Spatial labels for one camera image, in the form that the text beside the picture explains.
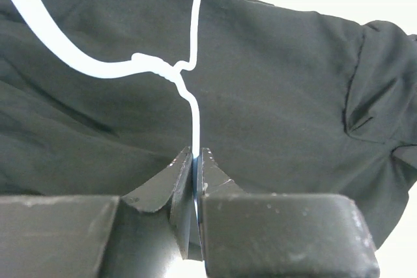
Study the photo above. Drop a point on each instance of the black trousers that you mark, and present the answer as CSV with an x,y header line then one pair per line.
x,y
290,102

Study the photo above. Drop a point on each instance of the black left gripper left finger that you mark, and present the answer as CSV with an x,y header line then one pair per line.
x,y
141,234

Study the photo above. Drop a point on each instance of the translucent blue clothes hanger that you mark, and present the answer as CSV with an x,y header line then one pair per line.
x,y
39,20

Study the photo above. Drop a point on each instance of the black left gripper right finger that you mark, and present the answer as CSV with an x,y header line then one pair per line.
x,y
278,235

